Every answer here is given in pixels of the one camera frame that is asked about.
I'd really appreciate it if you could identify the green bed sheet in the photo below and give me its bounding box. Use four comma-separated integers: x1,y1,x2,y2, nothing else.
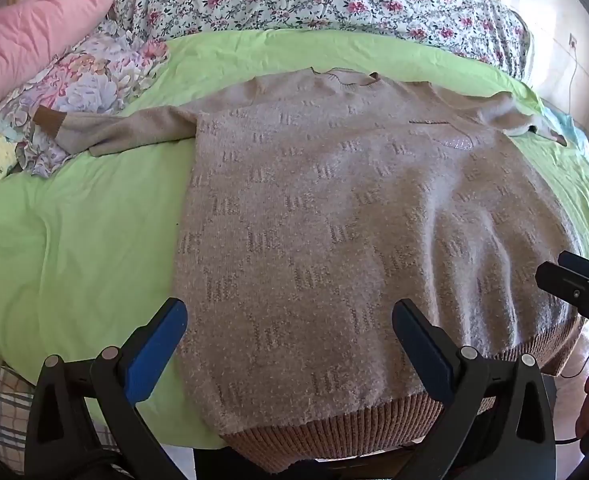
0,29,589,448

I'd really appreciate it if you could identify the black cable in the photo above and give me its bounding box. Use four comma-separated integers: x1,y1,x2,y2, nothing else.
559,337,589,380

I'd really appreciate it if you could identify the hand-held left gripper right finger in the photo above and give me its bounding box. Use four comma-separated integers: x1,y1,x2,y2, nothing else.
392,298,558,480

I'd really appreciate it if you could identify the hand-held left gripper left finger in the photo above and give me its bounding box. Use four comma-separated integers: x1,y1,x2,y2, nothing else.
24,297,190,480

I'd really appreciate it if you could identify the pastel floral cloth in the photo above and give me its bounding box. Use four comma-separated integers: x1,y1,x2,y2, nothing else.
0,20,170,178

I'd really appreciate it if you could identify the beige knit sweater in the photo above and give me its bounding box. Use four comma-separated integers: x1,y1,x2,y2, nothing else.
32,67,584,474

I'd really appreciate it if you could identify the pink pillow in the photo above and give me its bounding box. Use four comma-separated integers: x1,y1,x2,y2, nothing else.
0,0,142,123

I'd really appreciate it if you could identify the thin wall cable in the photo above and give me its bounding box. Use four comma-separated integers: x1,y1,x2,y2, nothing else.
567,42,578,116

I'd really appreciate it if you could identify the light blue cloth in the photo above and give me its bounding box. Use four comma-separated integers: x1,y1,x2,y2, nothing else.
542,102,589,181

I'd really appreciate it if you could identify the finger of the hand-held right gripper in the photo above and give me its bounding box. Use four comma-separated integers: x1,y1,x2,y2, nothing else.
557,250,589,283
535,262,589,322

